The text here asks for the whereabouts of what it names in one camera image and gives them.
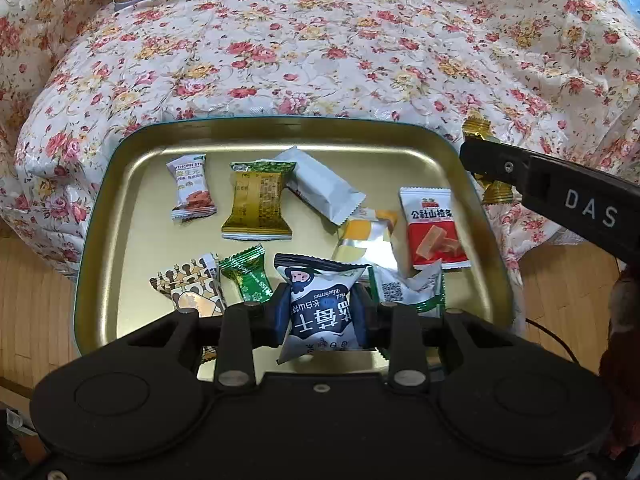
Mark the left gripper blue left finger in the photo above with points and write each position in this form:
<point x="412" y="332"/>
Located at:
<point x="245" y="327"/>

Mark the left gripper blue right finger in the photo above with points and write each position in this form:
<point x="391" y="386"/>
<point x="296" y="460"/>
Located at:
<point x="397" y="329"/>

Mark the green white triangle packet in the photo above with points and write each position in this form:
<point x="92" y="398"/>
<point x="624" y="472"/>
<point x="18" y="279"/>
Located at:
<point x="424" y="291"/>

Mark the green candy wrapper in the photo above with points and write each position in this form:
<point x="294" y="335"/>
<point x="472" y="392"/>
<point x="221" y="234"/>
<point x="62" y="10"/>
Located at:
<point x="246" y="270"/>

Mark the brown patterned snack packet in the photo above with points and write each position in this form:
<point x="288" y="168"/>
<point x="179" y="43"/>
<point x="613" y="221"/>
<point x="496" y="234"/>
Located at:
<point x="194" y="284"/>

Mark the blue white milk packet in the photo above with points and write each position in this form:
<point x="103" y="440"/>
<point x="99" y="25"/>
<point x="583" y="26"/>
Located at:
<point x="319" y="311"/>

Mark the red hawthorn strip packet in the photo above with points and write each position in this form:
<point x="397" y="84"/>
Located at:
<point x="431" y="229"/>

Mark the yellow silver snack packet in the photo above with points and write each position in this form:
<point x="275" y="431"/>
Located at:
<point x="366" y="238"/>

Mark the small gold candy packet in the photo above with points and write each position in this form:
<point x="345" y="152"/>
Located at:
<point x="479" y="156"/>

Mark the gold green snack packet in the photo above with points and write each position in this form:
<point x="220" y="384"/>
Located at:
<point x="256" y="208"/>

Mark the white nut snack packet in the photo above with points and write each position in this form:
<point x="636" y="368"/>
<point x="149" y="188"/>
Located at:
<point x="193" y="196"/>

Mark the white long snack packet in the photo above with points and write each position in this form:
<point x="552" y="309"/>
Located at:
<point x="320" y="187"/>

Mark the floral sofa cover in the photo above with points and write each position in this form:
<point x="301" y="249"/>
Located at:
<point x="559" y="77"/>

